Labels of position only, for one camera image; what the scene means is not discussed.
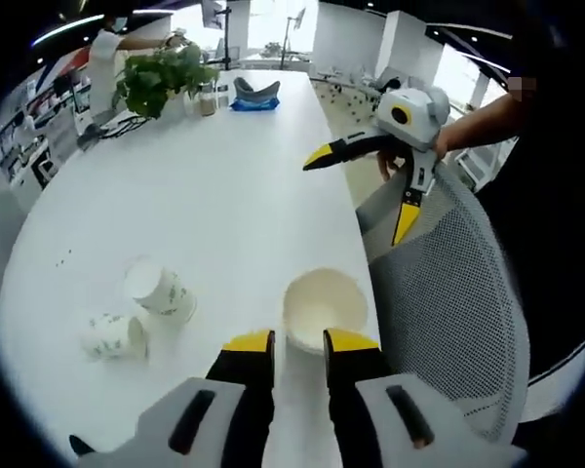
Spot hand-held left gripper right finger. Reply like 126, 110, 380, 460
321, 328, 530, 468

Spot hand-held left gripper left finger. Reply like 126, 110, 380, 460
75, 329, 277, 468

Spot stack of nested paper cups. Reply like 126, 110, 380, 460
281, 266, 370, 360

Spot green printed paper cup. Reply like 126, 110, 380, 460
77, 309, 150, 362
124, 255, 199, 323

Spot person's right hand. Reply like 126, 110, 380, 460
375, 124, 457, 184

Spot blue wet wipes pack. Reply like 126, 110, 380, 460
229, 96, 282, 112

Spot grey mesh office chair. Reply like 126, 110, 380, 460
355, 160, 530, 445

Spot clear glass jar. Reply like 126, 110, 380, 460
194, 82, 218, 118

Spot white table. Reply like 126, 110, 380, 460
0, 67, 384, 459

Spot green potted plant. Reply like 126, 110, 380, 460
112, 42, 220, 121

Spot black device with cables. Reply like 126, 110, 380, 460
75, 109, 147, 150

